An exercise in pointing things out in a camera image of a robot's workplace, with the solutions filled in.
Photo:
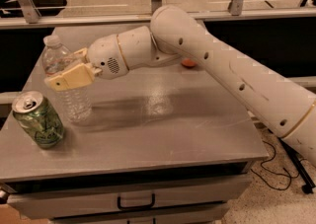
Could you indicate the grey upper drawer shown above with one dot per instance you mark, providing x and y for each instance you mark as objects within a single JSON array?
[{"x": 99, "y": 200}]

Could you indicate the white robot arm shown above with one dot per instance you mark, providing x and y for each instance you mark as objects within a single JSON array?
[{"x": 283, "y": 106}]

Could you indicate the red apple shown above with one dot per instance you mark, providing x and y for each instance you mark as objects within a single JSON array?
[{"x": 188, "y": 63}]

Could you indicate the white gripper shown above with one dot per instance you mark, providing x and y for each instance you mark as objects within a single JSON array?
[{"x": 105, "y": 56}]

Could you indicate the black drawer handle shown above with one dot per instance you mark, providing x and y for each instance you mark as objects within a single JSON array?
[{"x": 129, "y": 203}]

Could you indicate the green soda can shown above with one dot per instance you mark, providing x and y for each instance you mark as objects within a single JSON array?
[{"x": 38, "y": 118}]

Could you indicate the black stand leg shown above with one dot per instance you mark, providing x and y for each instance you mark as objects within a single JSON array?
[{"x": 309, "y": 185}]

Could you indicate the grey lower drawer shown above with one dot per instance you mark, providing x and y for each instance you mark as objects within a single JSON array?
[{"x": 188, "y": 214}]

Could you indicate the clear plastic water bottle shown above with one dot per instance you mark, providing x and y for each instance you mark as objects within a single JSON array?
[{"x": 55, "y": 58}]

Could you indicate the grey drawer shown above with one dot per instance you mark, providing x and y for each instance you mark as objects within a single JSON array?
[
  {"x": 99, "y": 200},
  {"x": 188, "y": 214}
]

